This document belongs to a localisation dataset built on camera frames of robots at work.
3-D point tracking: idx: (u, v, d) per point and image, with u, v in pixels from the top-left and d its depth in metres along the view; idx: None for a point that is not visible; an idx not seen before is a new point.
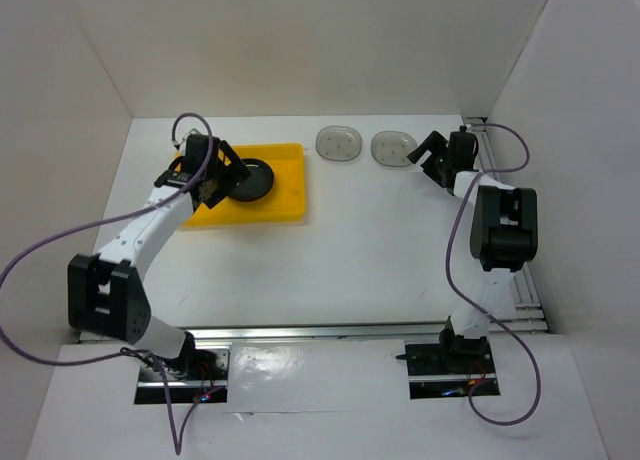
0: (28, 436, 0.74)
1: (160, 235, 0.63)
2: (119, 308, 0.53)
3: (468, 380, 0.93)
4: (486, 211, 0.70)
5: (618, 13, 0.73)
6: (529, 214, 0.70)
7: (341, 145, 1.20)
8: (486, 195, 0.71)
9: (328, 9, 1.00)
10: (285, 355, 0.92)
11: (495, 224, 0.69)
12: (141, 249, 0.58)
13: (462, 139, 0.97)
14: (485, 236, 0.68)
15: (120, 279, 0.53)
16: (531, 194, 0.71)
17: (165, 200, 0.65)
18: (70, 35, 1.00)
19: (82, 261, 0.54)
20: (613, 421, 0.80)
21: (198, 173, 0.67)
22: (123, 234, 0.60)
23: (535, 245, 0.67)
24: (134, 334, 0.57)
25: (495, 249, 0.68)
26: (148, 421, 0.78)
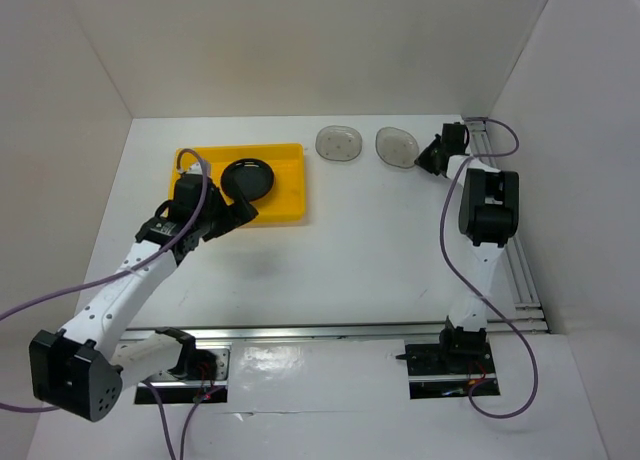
0: (29, 437, 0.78)
1: (135, 301, 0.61)
2: (81, 389, 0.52)
3: (468, 380, 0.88)
4: (473, 191, 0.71)
5: (624, 12, 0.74)
6: (514, 193, 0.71)
7: (341, 146, 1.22)
8: (473, 176, 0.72)
9: (333, 6, 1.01)
10: (285, 355, 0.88)
11: (480, 202, 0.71)
12: (109, 324, 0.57)
13: (455, 127, 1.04)
14: (471, 215, 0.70)
15: (81, 363, 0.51)
16: (514, 176, 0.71)
17: (141, 261, 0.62)
18: (67, 26, 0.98)
19: (45, 340, 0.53)
20: (614, 422, 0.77)
21: (179, 235, 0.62)
22: (92, 306, 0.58)
23: (516, 222, 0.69)
24: (101, 409, 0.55)
25: (479, 227, 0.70)
26: (144, 421, 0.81)
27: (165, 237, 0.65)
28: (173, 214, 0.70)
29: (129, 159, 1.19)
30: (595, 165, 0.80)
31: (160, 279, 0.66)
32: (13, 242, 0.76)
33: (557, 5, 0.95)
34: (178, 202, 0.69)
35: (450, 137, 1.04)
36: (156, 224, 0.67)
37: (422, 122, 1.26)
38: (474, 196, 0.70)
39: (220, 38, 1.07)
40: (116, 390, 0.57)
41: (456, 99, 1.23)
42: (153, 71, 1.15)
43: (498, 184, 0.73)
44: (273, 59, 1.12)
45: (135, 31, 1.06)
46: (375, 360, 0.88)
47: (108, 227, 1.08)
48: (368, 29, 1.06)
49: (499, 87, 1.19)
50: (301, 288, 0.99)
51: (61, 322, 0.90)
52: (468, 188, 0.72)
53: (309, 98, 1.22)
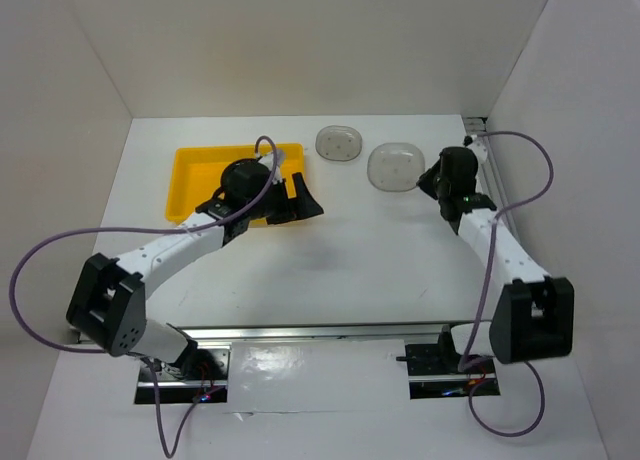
0: (29, 436, 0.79)
1: (181, 258, 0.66)
2: (113, 316, 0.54)
3: (468, 380, 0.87)
4: (517, 318, 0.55)
5: (624, 12, 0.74)
6: (564, 310, 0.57)
7: (341, 146, 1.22)
8: (517, 300, 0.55)
9: (333, 6, 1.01)
10: (285, 355, 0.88)
11: (525, 327, 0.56)
12: (157, 266, 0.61)
13: (459, 159, 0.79)
14: (514, 345, 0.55)
15: (125, 290, 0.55)
16: (568, 290, 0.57)
17: (197, 226, 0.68)
18: (67, 26, 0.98)
19: (98, 262, 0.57)
20: (613, 422, 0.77)
21: (234, 213, 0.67)
22: (146, 247, 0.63)
23: (567, 345, 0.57)
24: (119, 347, 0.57)
25: (522, 356, 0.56)
26: (144, 421, 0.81)
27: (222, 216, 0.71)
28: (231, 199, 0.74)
29: (129, 159, 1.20)
30: (595, 165, 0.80)
31: (203, 250, 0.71)
32: (13, 242, 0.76)
33: (556, 5, 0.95)
34: (235, 190, 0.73)
35: (453, 172, 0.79)
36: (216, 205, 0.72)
37: (423, 122, 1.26)
38: (518, 332, 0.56)
39: (219, 38, 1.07)
40: (137, 333, 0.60)
41: (456, 99, 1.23)
42: (153, 71, 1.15)
43: (540, 289, 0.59)
44: (273, 59, 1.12)
45: (135, 31, 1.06)
46: (375, 360, 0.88)
47: (108, 227, 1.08)
48: (368, 29, 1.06)
49: (499, 88, 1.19)
50: (302, 288, 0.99)
51: (62, 322, 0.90)
52: (509, 311, 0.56)
53: (309, 98, 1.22)
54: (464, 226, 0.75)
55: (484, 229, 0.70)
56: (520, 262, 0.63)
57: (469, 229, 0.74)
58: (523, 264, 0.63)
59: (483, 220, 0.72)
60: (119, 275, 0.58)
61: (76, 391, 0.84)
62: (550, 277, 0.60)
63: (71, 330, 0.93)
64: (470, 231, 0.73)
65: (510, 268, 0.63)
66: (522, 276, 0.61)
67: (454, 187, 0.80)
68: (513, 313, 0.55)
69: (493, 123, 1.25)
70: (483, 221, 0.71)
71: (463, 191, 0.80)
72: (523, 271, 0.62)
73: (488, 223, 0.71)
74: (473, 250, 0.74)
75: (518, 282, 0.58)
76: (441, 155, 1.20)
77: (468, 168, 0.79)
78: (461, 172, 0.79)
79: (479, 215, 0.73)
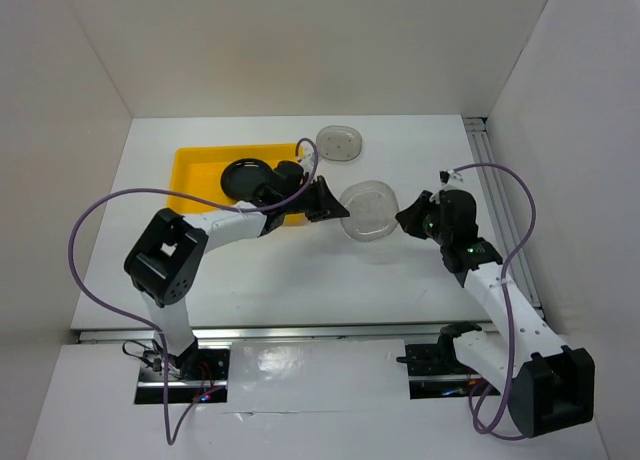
0: (29, 436, 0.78)
1: (230, 232, 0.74)
2: (176, 263, 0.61)
3: (468, 380, 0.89)
4: (539, 396, 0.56)
5: (624, 11, 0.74)
6: (586, 385, 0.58)
7: (341, 145, 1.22)
8: (541, 379, 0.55)
9: (333, 6, 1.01)
10: (285, 355, 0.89)
11: (547, 403, 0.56)
12: (213, 231, 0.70)
13: (462, 208, 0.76)
14: (536, 422, 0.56)
15: (193, 241, 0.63)
16: (587, 362, 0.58)
17: (247, 209, 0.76)
18: (66, 26, 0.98)
19: (167, 215, 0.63)
20: (613, 422, 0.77)
21: (279, 203, 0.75)
22: (207, 213, 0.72)
23: (586, 415, 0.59)
24: (169, 296, 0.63)
25: (544, 430, 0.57)
26: (144, 421, 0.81)
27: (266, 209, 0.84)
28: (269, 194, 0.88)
29: (129, 159, 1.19)
30: (594, 165, 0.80)
31: (246, 232, 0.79)
32: (12, 242, 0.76)
33: (556, 5, 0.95)
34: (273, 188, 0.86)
35: (455, 220, 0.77)
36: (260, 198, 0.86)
37: (422, 122, 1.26)
38: (540, 404, 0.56)
39: (220, 38, 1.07)
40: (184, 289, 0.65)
41: (456, 99, 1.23)
42: (153, 72, 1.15)
43: (559, 359, 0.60)
44: (273, 59, 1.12)
45: (135, 31, 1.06)
46: (375, 360, 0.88)
47: (108, 227, 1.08)
48: (368, 29, 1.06)
49: (499, 87, 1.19)
50: (303, 287, 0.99)
51: (61, 323, 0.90)
52: (531, 390, 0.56)
53: (309, 99, 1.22)
54: (471, 283, 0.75)
55: (495, 290, 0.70)
56: (536, 333, 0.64)
57: (476, 287, 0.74)
58: (539, 334, 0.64)
59: (492, 279, 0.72)
60: (181, 231, 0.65)
61: (77, 391, 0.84)
62: (568, 348, 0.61)
63: (72, 330, 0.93)
64: (478, 288, 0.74)
65: (526, 338, 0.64)
66: (539, 347, 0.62)
67: (458, 235, 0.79)
68: (535, 393, 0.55)
69: (493, 123, 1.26)
70: (492, 279, 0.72)
71: (466, 239, 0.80)
72: (540, 342, 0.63)
73: (497, 282, 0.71)
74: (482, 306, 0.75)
75: (539, 359, 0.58)
76: (441, 155, 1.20)
77: (470, 215, 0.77)
78: (463, 221, 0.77)
79: (486, 272, 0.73)
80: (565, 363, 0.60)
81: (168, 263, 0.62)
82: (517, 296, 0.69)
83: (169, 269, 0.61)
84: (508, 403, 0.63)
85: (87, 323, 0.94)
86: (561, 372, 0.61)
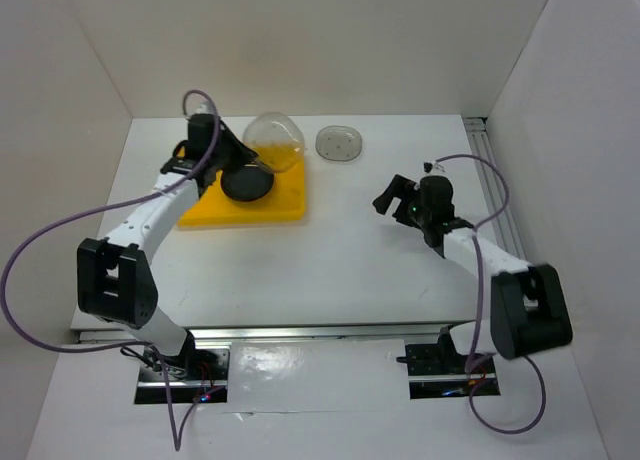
0: (29, 436, 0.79)
1: (165, 220, 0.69)
2: (126, 288, 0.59)
3: (468, 380, 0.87)
4: (511, 308, 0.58)
5: (624, 11, 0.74)
6: (555, 296, 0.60)
7: (341, 146, 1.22)
8: (508, 290, 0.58)
9: (332, 6, 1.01)
10: (285, 354, 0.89)
11: (522, 317, 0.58)
12: (148, 234, 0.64)
13: (437, 190, 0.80)
14: (517, 340, 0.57)
15: (129, 261, 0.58)
16: (551, 272, 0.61)
17: (170, 186, 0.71)
18: (66, 26, 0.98)
19: (91, 246, 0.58)
20: (613, 422, 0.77)
21: (203, 161, 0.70)
22: (130, 219, 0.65)
23: (566, 331, 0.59)
24: (141, 316, 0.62)
25: (528, 350, 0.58)
26: (144, 421, 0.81)
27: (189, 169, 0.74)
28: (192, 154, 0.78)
29: (129, 160, 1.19)
30: (594, 165, 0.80)
31: (183, 206, 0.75)
32: (13, 243, 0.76)
33: (556, 5, 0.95)
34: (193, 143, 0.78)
35: (433, 202, 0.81)
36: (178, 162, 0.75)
37: (422, 122, 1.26)
38: (514, 315, 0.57)
39: (219, 38, 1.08)
40: (152, 301, 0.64)
41: (456, 99, 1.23)
42: (153, 72, 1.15)
43: (528, 280, 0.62)
44: (272, 59, 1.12)
45: (134, 31, 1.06)
46: (375, 360, 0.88)
47: (108, 228, 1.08)
48: (368, 29, 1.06)
49: (499, 87, 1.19)
50: (302, 287, 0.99)
51: (62, 323, 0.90)
52: (503, 305, 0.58)
53: (309, 99, 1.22)
54: (446, 246, 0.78)
55: (466, 241, 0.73)
56: (503, 259, 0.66)
57: (452, 248, 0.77)
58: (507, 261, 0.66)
59: (463, 235, 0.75)
60: (115, 252, 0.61)
61: (76, 391, 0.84)
62: (534, 266, 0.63)
63: (72, 330, 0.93)
64: (454, 249, 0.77)
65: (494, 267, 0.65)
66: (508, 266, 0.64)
67: (435, 214, 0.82)
68: (506, 302, 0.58)
69: (493, 123, 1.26)
70: (463, 236, 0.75)
71: (443, 217, 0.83)
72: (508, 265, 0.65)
73: (468, 237, 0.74)
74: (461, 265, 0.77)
75: (506, 275, 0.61)
76: (441, 155, 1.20)
77: (446, 197, 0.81)
78: (440, 202, 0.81)
79: (458, 233, 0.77)
80: (535, 282, 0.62)
81: (120, 290, 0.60)
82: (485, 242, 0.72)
83: (124, 296, 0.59)
84: (494, 341, 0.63)
85: (87, 324, 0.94)
86: (535, 296, 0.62)
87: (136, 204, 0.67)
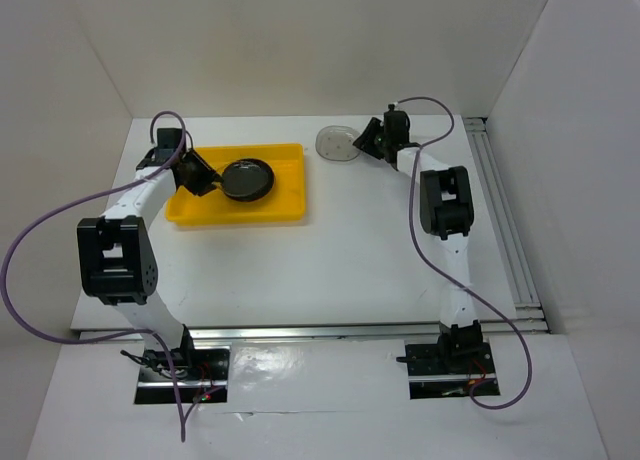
0: (29, 437, 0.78)
1: (153, 199, 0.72)
2: (132, 256, 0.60)
3: (468, 380, 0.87)
4: (429, 192, 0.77)
5: (625, 11, 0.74)
6: (466, 187, 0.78)
7: (341, 145, 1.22)
8: (427, 180, 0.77)
9: (332, 6, 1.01)
10: (285, 355, 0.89)
11: (438, 199, 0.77)
12: (141, 209, 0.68)
13: (395, 118, 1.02)
14: (433, 214, 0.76)
15: (131, 228, 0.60)
16: (464, 170, 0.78)
17: (151, 173, 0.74)
18: (66, 26, 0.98)
19: (89, 223, 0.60)
20: (613, 422, 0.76)
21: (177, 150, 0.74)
22: (121, 200, 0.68)
23: (472, 212, 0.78)
24: (147, 287, 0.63)
25: (442, 224, 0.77)
26: (144, 421, 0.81)
27: (163, 161, 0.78)
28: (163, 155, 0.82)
29: (129, 159, 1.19)
30: (594, 165, 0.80)
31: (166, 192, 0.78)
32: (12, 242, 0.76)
33: (556, 5, 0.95)
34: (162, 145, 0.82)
35: (392, 127, 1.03)
36: (151, 159, 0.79)
37: (422, 122, 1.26)
38: (432, 199, 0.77)
39: (219, 37, 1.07)
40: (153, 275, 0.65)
41: (456, 99, 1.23)
42: (153, 72, 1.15)
43: (448, 179, 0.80)
44: (272, 59, 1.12)
45: (134, 31, 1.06)
46: (375, 359, 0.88)
47: None
48: (368, 29, 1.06)
49: (499, 87, 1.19)
50: (302, 286, 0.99)
51: (62, 322, 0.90)
52: (425, 190, 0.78)
53: (309, 98, 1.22)
54: (401, 163, 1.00)
55: (411, 152, 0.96)
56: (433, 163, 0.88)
57: (404, 162, 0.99)
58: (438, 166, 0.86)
59: (410, 151, 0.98)
60: (113, 229, 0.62)
61: (76, 391, 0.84)
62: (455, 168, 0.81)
63: (72, 330, 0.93)
64: (406, 163, 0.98)
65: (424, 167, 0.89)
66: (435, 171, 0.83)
67: (392, 138, 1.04)
68: (427, 188, 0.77)
69: (493, 123, 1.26)
70: (409, 152, 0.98)
71: (400, 140, 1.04)
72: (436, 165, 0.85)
73: (414, 152, 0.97)
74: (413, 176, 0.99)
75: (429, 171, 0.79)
76: (441, 155, 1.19)
77: (402, 122, 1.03)
78: (398, 127, 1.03)
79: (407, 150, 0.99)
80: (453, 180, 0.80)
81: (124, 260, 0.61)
82: (427, 157, 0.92)
83: (130, 264, 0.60)
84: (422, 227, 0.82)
85: (87, 324, 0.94)
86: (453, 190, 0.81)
87: (125, 188, 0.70)
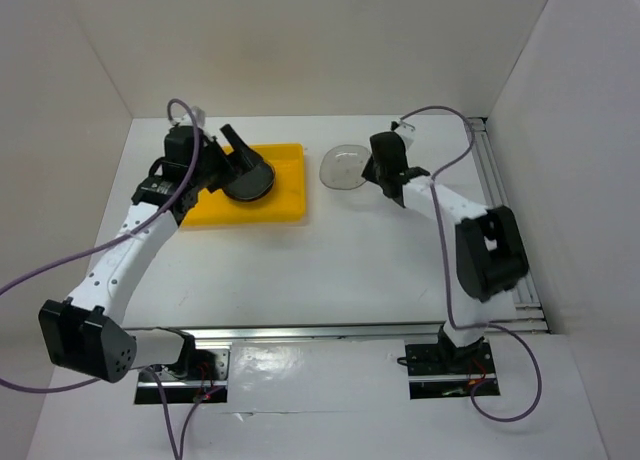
0: (29, 437, 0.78)
1: (136, 264, 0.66)
2: (96, 353, 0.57)
3: (468, 380, 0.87)
4: (474, 249, 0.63)
5: (625, 11, 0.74)
6: (513, 234, 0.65)
7: (350, 170, 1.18)
8: (469, 234, 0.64)
9: (332, 6, 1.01)
10: (285, 355, 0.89)
11: (484, 256, 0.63)
12: (114, 289, 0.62)
13: (387, 141, 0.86)
14: (482, 278, 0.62)
15: (94, 329, 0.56)
16: (507, 214, 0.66)
17: (141, 225, 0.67)
18: (66, 26, 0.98)
19: (53, 309, 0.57)
20: (613, 423, 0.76)
21: (175, 195, 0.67)
22: (96, 272, 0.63)
23: (526, 264, 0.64)
24: (119, 370, 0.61)
25: (491, 286, 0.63)
26: (144, 421, 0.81)
27: (163, 196, 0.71)
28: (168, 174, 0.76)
29: (129, 159, 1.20)
30: (594, 166, 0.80)
31: (158, 241, 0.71)
32: (12, 243, 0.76)
33: (556, 5, 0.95)
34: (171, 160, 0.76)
35: (384, 152, 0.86)
36: (153, 185, 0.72)
37: (423, 122, 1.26)
38: (477, 255, 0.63)
39: (219, 37, 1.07)
40: (131, 353, 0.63)
41: (456, 99, 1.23)
42: (153, 72, 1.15)
43: (487, 222, 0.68)
44: (272, 59, 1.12)
45: (134, 31, 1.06)
46: (375, 359, 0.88)
47: (108, 228, 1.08)
48: (368, 29, 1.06)
49: (499, 87, 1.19)
50: (302, 287, 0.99)
51: None
52: (466, 247, 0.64)
53: (309, 98, 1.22)
54: (407, 197, 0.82)
55: (423, 188, 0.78)
56: (463, 205, 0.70)
57: (411, 198, 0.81)
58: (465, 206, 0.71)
59: (421, 184, 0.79)
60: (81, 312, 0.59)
61: (76, 391, 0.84)
62: (492, 209, 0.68)
63: None
64: (413, 198, 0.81)
65: (455, 212, 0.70)
66: (468, 214, 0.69)
67: (388, 166, 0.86)
68: (470, 243, 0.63)
69: (493, 123, 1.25)
70: (421, 185, 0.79)
71: (398, 167, 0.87)
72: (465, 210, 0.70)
73: (426, 185, 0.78)
74: (423, 213, 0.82)
75: (466, 221, 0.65)
76: (441, 155, 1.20)
77: (397, 146, 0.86)
78: (393, 150, 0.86)
79: (416, 182, 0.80)
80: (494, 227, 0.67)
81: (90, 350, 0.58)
82: (446, 190, 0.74)
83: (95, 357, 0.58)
84: (464, 286, 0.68)
85: None
86: (494, 237, 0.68)
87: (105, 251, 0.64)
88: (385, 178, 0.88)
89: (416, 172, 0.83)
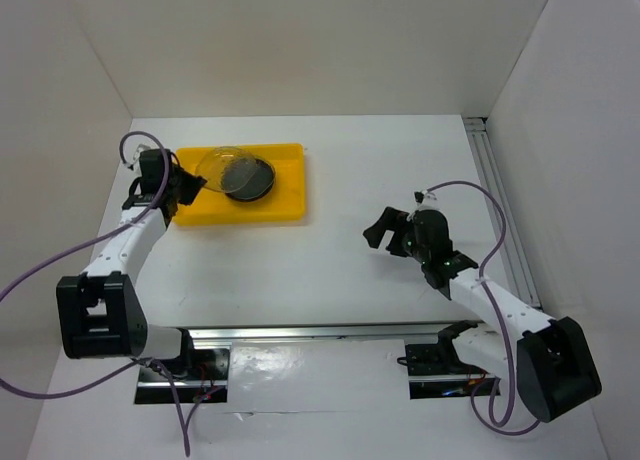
0: (29, 437, 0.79)
1: (139, 248, 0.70)
2: (115, 318, 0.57)
3: (468, 380, 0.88)
4: (541, 371, 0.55)
5: (624, 10, 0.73)
6: (579, 347, 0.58)
7: None
8: (535, 353, 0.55)
9: (332, 6, 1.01)
10: (285, 355, 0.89)
11: (551, 379, 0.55)
12: (127, 261, 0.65)
13: (433, 227, 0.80)
14: (549, 402, 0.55)
15: (114, 288, 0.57)
16: (571, 325, 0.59)
17: (137, 216, 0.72)
18: (65, 26, 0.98)
19: (69, 283, 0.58)
20: (613, 423, 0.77)
21: (162, 190, 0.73)
22: (105, 251, 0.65)
23: (596, 384, 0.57)
24: (136, 346, 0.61)
25: (558, 409, 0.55)
26: (145, 421, 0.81)
27: (149, 202, 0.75)
28: (148, 187, 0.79)
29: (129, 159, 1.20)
30: (594, 166, 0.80)
31: (153, 237, 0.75)
32: (12, 242, 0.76)
33: (557, 4, 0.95)
34: (149, 177, 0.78)
35: (431, 239, 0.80)
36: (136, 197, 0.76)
37: (422, 122, 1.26)
38: (543, 377, 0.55)
39: (218, 37, 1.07)
40: (143, 329, 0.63)
41: (456, 99, 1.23)
42: (152, 72, 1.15)
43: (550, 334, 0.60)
44: (271, 59, 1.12)
45: (133, 31, 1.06)
46: (374, 359, 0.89)
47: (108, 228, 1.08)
48: (367, 29, 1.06)
49: (500, 88, 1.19)
50: (301, 287, 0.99)
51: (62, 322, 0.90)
52: (531, 367, 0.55)
53: (308, 98, 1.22)
54: (454, 291, 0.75)
55: (476, 286, 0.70)
56: (522, 314, 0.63)
57: (460, 292, 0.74)
58: (526, 314, 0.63)
59: (472, 280, 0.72)
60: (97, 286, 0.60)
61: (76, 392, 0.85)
62: (555, 320, 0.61)
63: None
64: (463, 294, 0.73)
65: (515, 322, 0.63)
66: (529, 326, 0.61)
67: (434, 252, 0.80)
68: (538, 367, 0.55)
69: (493, 123, 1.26)
70: (472, 281, 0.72)
71: (443, 254, 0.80)
72: (526, 322, 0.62)
73: (478, 282, 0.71)
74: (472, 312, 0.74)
75: (529, 335, 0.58)
76: (441, 156, 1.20)
77: (444, 233, 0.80)
78: (438, 238, 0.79)
79: (466, 276, 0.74)
80: (557, 337, 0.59)
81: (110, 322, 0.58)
82: (498, 289, 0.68)
83: (117, 326, 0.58)
84: (524, 402, 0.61)
85: None
86: (558, 348, 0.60)
87: (109, 236, 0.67)
88: (429, 264, 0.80)
89: (465, 262, 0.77)
